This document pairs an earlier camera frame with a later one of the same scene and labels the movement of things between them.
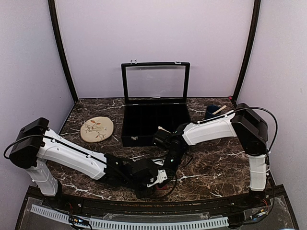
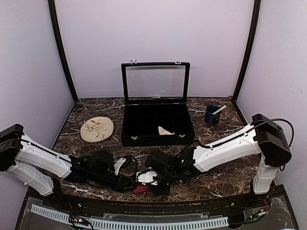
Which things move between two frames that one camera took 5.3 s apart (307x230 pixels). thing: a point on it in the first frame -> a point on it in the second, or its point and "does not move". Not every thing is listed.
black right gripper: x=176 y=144 -> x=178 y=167
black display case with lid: x=154 y=95 does not move
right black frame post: x=256 y=5 does not move
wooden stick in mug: x=219 y=109 does not move
